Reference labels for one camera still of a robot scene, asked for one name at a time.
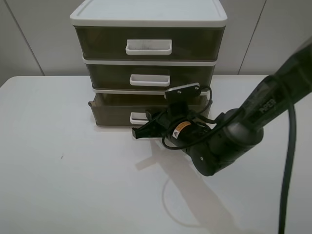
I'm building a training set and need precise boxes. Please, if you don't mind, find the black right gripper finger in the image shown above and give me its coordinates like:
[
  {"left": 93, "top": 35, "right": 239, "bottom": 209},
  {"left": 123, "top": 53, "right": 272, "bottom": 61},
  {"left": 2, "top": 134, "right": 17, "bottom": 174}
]
[{"left": 145, "top": 109, "right": 158, "bottom": 123}]

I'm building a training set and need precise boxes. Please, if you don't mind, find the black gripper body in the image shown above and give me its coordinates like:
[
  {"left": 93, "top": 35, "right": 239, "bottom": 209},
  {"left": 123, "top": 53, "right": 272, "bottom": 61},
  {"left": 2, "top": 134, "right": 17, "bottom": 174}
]
[{"left": 152, "top": 110, "right": 217, "bottom": 149}]

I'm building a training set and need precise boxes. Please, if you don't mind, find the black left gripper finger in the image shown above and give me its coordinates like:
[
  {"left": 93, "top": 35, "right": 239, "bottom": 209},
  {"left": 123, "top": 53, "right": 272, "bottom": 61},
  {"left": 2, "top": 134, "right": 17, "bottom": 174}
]
[{"left": 132, "top": 123, "right": 158, "bottom": 139}]

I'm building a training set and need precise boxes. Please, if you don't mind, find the smoky bottom drawer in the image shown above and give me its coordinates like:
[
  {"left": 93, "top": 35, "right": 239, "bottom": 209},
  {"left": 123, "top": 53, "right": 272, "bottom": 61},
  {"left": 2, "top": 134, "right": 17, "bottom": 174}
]
[{"left": 88, "top": 92, "right": 211, "bottom": 127}]

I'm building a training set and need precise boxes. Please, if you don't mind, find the smoky drawer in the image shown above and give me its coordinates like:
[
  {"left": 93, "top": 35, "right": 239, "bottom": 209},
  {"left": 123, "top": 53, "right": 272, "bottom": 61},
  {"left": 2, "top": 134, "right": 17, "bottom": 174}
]
[
  {"left": 75, "top": 26, "right": 224, "bottom": 61},
  {"left": 86, "top": 64, "right": 215, "bottom": 91},
  {"left": 88, "top": 92, "right": 211, "bottom": 127}
]

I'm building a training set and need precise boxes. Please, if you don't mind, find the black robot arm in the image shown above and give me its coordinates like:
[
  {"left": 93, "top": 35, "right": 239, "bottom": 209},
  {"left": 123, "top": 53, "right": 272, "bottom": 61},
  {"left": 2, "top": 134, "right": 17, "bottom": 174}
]
[{"left": 132, "top": 40, "right": 312, "bottom": 176}]

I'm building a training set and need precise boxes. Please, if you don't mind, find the smoky middle drawer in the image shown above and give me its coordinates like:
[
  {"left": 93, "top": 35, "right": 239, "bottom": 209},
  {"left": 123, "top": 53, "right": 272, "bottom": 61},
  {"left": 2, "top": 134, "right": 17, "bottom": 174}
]
[{"left": 86, "top": 64, "right": 215, "bottom": 91}]

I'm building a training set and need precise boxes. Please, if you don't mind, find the smoky top drawer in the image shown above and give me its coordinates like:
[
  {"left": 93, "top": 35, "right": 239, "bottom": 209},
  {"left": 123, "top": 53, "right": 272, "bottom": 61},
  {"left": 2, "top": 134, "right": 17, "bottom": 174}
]
[{"left": 75, "top": 26, "right": 224, "bottom": 61}]

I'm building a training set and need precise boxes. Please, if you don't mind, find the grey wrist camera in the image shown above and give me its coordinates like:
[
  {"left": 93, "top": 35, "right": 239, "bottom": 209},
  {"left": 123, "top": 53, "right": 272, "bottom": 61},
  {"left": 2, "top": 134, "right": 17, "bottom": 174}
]
[{"left": 164, "top": 83, "right": 201, "bottom": 115}]

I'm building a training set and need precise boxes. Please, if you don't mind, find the white drawer cabinet frame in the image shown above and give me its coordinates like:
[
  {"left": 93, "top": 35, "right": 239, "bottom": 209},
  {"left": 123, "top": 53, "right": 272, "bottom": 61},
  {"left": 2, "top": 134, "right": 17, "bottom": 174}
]
[{"left": 70, "top": 0, "right": 227, "bottom": 94}]

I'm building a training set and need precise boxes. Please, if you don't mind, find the black cable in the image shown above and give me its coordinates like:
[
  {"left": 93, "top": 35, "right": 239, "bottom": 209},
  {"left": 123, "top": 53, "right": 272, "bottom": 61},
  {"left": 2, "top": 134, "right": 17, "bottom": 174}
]
[{"left": 161, "top": 85, "right": 312, "bottom": 234}]

